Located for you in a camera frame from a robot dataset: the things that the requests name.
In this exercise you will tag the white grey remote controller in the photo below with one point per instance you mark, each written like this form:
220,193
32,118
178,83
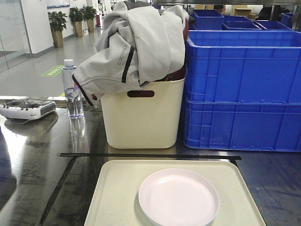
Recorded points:
27,108

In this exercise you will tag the grey jacket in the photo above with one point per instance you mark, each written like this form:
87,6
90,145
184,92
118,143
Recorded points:
138,45

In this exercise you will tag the light pink round plate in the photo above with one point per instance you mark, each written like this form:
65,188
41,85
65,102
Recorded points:
178,197

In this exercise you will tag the clear water bottle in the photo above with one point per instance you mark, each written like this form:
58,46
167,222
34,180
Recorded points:
72,92

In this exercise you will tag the large blue crate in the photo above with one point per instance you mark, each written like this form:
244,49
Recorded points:
244,66
238,126

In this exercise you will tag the cream plastic tray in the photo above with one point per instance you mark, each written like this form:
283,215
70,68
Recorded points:
115,200

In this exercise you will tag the large blue crate upper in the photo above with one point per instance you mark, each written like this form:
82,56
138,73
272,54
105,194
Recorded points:
244,66

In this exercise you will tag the large blue crate lower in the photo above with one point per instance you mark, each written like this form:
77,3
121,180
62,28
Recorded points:
238,126

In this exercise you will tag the cream plastic basket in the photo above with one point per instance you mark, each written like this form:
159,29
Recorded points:
143,119

